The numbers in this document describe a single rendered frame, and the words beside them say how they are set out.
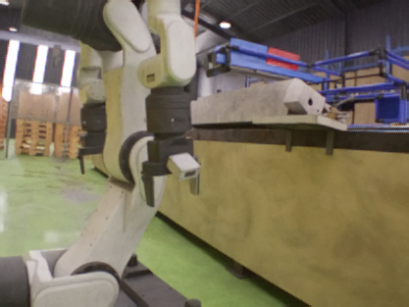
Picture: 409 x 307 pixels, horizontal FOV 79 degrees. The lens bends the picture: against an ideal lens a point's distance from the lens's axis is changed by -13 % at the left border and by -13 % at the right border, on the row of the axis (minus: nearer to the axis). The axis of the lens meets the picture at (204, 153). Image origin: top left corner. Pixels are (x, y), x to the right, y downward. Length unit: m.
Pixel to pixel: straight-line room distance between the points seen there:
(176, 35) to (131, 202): 0.39
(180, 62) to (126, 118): 0.24
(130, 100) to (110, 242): 0.35
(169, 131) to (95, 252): 0.36
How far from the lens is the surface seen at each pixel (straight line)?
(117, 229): 0.73
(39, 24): 0.71
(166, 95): 0.51
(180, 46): 0.52
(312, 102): 1.26
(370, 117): 11.21
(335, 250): 1.09
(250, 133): 1.42
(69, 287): 0.69
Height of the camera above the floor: 0.65
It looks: 1 degrees down
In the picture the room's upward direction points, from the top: 6 degrees clockwise
